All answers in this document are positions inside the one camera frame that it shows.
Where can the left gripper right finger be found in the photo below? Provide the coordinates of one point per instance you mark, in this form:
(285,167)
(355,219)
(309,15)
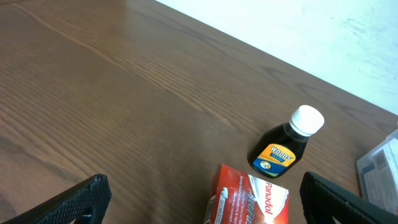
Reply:
(327,203)

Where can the clear plastic container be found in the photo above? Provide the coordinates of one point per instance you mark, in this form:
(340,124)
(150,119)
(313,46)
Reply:
(378,174)

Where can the dark syrup bottle white cap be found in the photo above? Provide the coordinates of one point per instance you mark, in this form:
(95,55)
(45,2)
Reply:
(283,146)

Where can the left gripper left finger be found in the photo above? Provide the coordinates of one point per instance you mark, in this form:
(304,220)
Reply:
(85,202)

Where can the red Panadol box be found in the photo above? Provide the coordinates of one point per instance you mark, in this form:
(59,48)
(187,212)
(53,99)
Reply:
(240,198)

